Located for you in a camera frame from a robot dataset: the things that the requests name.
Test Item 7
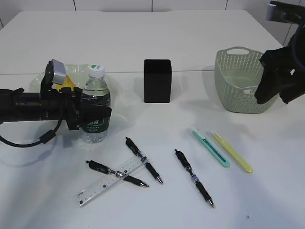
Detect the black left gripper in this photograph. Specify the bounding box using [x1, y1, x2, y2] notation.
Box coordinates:
[40, 60, 112, 130]

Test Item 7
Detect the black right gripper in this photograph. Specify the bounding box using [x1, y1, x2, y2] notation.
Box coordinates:
[254, 46, 305, 104]

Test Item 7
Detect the clear water bottle green label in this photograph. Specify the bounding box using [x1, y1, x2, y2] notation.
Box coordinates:
[81, 64, 111, 144]

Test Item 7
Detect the clear yellow waste packaging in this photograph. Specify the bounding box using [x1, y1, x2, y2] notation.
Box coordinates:
[244, 89, 255, 95]

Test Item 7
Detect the yellow pear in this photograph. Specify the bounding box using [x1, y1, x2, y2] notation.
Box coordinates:
[56, 75, 76, 91]

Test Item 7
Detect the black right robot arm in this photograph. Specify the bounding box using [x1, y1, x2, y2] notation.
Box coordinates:
[254, 22, 305, 104]

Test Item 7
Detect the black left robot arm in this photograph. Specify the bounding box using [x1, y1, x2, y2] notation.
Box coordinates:
[0, 59, 112, 130]

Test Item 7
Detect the pale green wavy glass plate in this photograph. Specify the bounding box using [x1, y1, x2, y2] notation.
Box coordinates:
[30, 64, 91, 93]

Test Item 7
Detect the pale green plastic basket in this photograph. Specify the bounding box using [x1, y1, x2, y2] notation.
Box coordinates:
[214, 46, 279, 114]

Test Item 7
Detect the black pen left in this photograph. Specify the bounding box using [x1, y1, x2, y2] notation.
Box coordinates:
[86, 160, 149, 187]

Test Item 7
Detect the black pen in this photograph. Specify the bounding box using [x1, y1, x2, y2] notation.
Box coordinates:
[125, 137, 163, 184]
[86, 160, 149, 187]
[175, 149, 215, 208]

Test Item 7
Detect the black pen middle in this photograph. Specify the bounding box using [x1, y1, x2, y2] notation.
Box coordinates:
[125, 137, 163, 184]

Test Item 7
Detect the black square pen holder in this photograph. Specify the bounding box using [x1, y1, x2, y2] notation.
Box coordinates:
[143, 59, 172, 103]

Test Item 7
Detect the yellow utility knife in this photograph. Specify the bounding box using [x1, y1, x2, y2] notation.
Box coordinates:
[212, 132, 253, 174]

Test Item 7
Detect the clear plastic ruler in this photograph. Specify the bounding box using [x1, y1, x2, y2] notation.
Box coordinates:
[77, 156, 150, 207]

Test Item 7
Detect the teal utility knife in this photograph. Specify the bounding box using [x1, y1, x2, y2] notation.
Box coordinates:
[192, 128, 230, 167]

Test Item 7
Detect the black pen right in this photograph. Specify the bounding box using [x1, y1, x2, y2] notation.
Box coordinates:
[175, 149, 215, 208]

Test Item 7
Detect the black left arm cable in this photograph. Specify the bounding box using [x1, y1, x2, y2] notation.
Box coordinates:
[0, 118, 63, 148]

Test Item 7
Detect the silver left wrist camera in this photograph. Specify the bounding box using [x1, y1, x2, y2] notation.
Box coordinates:
[51, 59, 66, 85]

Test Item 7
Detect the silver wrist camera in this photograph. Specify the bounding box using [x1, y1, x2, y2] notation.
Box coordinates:
[266, 0, 305, 24]
[51, 59, 66, 85]

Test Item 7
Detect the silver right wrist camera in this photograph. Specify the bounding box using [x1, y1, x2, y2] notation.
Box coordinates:
[266, 0, 305, 24]

